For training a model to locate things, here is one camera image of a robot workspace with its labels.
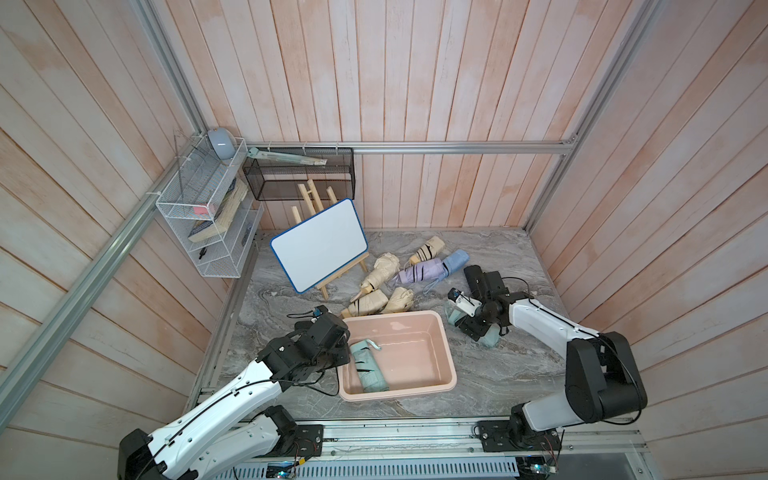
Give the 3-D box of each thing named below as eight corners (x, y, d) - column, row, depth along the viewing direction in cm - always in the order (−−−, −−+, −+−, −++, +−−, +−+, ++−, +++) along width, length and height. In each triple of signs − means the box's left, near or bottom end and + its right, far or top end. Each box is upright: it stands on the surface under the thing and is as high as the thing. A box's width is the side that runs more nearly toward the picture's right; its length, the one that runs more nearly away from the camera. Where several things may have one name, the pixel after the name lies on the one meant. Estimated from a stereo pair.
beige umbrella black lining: (383, 314, 98) (383, 306, 94) (397, 292, 103) (398, 284, 99) (400, 322, 96) (401, 315, 92) (413, 300, 101) (414, 292, 97)
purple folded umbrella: (403, 288, 104) (404, 279, 100) (398, 276, 107) (399, 267, 103) (445, 278, 107) (448, 268, 103) (439, 266, 110) (442, 257, 106)
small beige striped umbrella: (407, 263, 112) (408, 256, 109) (432, 241, 120) (434, 234, 117) (418, 271, 110) (420, 264, 107) (443, 248, 117) (445, 241, 114)
